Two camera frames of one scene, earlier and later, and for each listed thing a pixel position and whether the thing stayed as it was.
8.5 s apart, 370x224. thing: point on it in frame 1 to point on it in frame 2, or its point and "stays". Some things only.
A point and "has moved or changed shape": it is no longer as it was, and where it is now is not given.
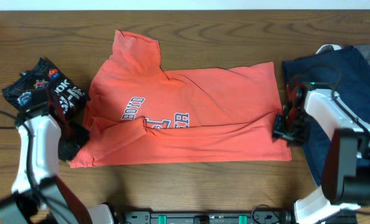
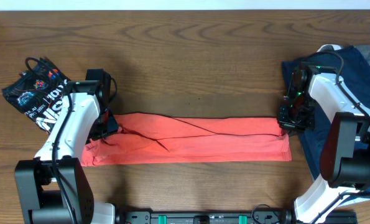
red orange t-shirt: x=138 y=113 has moved or changed shape
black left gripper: x=84 y=137 to x=112 y=128
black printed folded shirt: x=42 y=85 stays
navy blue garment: x=348 y=73 stays
